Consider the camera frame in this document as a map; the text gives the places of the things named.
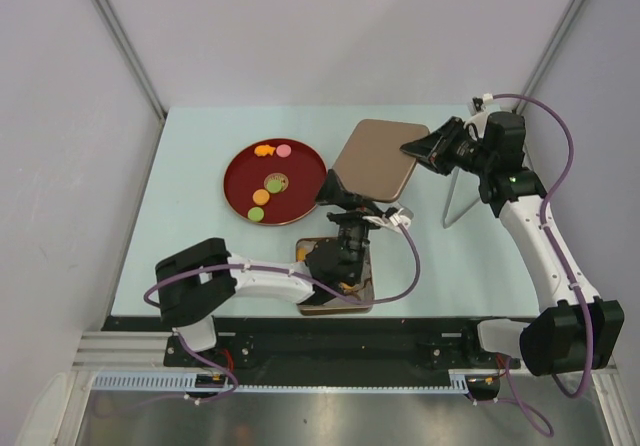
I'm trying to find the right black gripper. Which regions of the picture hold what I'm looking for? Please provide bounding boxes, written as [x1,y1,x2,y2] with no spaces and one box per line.
[402,117,495,177]

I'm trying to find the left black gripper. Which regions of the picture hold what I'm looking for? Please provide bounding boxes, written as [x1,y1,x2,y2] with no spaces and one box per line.
[313,169,383,281]

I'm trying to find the gold tin lid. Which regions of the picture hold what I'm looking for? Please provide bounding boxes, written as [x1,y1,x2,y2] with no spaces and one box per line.
[331,119,430,203]

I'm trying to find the round red plate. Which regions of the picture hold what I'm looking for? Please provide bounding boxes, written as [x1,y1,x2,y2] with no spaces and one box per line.
[223,138,327,226]

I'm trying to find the metal tongs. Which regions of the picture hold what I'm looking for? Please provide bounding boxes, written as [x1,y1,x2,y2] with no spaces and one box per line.
[440,168,480,229]

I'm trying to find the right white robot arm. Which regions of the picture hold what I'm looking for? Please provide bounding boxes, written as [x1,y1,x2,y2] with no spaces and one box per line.
[400,111,624,376]

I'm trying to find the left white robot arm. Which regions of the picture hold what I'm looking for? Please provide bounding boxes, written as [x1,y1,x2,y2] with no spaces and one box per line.
[143,170,383,366]

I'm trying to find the green round cookie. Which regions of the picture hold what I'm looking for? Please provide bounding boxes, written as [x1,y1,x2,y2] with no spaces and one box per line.
[266,179,283,194]
[247,206,265,222]

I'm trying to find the gold square cookie tin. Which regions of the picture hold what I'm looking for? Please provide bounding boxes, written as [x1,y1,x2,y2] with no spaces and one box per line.
[295,237,375,316]

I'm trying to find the pink round cookie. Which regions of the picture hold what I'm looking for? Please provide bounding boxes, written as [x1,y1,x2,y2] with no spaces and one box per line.
[276,144,292,158]

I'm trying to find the orange fish cookie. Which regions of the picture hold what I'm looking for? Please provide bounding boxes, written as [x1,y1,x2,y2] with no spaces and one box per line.
[254,144,276,157]

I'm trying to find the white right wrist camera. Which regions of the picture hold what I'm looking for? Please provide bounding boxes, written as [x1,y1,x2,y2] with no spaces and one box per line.
[465,93,494,137]

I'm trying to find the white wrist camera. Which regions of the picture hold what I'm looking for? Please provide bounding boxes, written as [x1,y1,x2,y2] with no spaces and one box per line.
[363,207,414,231]
[465,93,494,137]

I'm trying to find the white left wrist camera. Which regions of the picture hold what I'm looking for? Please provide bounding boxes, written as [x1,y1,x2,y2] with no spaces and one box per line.
[363,207,414,231]

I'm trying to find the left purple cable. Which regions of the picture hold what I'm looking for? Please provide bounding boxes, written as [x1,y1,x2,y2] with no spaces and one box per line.
[143,223,422,407]

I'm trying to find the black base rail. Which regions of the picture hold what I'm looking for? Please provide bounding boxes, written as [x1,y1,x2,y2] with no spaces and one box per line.
[164,315,521,387]

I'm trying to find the right aluminium frame post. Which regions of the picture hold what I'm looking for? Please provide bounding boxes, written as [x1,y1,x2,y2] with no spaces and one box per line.
[519,0,589,97]

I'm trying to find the aluminium frame post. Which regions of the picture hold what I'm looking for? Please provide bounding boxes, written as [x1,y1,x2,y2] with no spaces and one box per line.
[519,0,589,97]
[90,0,168,124]

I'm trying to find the white cable duct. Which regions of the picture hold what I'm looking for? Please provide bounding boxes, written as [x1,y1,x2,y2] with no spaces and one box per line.
[92,369,241,392]

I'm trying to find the left aluminium frame post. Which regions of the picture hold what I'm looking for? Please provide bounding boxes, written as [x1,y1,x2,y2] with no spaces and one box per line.
[90,0,168,124]

